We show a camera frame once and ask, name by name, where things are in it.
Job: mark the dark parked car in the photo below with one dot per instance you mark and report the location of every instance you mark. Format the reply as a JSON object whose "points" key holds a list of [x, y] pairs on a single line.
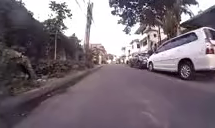
{"points": [[139, 60]]}

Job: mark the grey asphalt road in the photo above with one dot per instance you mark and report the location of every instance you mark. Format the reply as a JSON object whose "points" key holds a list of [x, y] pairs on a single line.
{"points": [[121, 96]]}

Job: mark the utility pole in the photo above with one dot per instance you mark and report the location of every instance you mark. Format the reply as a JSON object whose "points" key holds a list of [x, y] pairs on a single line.
{"points": [[88, 30]]}

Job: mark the white house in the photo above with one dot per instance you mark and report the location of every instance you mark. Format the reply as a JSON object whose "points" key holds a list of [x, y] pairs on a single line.
{"points": [[149, 39]]}

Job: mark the thin tree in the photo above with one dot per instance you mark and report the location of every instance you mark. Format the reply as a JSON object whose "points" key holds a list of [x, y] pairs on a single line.
{"points": [[56, 26]]}

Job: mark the concrete kerb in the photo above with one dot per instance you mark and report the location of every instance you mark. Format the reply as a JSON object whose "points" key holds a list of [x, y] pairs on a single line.
{"points": [[45, 90]]}

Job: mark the large leafy tree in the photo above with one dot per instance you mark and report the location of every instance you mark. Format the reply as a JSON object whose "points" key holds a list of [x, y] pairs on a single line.
{"points": [[151, 13]]}

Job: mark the white minivan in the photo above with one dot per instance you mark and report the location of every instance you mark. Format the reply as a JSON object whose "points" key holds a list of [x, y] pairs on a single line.
{"points": [[181, 53]]}

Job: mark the overgrown bushes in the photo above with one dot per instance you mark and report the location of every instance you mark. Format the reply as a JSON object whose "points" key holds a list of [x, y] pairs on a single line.
{"points": [[25, 50]]}

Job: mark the dark roof canopy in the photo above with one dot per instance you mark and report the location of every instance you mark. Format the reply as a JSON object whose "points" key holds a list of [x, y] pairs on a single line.
{"points": [[203, 18]]}

